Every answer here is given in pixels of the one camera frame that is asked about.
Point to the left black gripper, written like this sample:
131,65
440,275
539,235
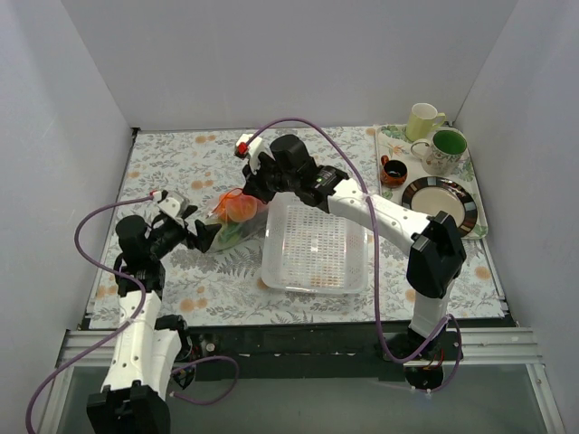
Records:
190,233

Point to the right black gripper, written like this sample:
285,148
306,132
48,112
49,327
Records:
255,181

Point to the clear zip top bag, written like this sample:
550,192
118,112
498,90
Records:
251,226

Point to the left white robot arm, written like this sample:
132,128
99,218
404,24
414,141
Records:
132,398

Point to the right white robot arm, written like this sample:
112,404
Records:
432,244

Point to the fake green vegetable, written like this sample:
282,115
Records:
231,232

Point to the fake orange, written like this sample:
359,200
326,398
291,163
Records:
220,208

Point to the fake peach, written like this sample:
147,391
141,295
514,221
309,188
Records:
241,208

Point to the floral table mat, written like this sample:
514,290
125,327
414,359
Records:
226,289

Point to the white plastic basket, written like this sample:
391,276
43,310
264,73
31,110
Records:
306,250

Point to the small brown cup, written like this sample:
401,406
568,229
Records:
393,173

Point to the floral serving tray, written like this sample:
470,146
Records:
391,141

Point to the striped rim plate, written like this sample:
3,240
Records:
433,194

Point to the pale yellow mug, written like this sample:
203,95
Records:
423,119

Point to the green floral mug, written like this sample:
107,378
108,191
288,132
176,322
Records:
441,153

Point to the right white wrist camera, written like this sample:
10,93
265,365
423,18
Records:
248,147

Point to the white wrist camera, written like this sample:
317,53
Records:
248,147
172,206

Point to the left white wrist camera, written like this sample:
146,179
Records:
172,206

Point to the aluminium frame rail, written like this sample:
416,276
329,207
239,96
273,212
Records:
479,377

